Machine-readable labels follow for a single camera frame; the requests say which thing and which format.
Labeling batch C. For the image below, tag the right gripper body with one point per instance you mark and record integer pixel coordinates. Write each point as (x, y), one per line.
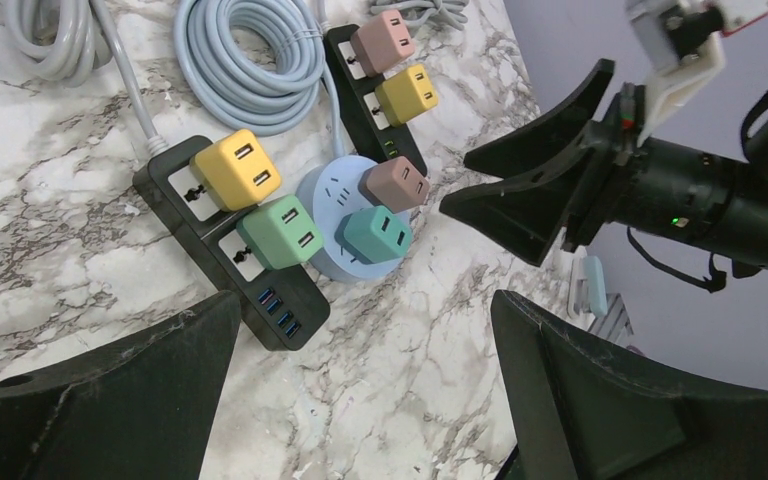
(660, 188)

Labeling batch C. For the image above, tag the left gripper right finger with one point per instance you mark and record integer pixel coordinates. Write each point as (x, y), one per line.
(585, 408)

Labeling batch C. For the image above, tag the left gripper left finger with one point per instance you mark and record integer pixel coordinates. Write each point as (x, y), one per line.
(141, 407)

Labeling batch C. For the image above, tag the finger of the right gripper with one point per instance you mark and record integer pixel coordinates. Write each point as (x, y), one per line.
(524, 211)
(533, 144)

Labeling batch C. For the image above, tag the pink plug adapter round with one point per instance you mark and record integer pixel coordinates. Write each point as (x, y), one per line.
(395, 184)

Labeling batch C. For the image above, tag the teal plug adapter round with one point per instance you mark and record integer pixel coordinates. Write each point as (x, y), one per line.
(374, 235)

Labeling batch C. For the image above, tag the black power strip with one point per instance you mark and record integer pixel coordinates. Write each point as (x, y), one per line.
(283, 308)
(368, 128)

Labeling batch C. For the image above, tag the blue round power socket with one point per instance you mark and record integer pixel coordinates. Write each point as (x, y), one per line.
(331, 194)

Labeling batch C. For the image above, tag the green plug adapter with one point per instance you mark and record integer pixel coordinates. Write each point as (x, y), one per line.
(281, 233)

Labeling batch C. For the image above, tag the yellow plug adapter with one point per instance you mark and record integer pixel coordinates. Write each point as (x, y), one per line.
(406, 95)
(236, 171)

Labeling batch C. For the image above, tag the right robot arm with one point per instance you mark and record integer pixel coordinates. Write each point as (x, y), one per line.
(746, 223)

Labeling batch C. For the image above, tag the light blue small device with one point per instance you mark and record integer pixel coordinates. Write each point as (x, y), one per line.
(587, 294)

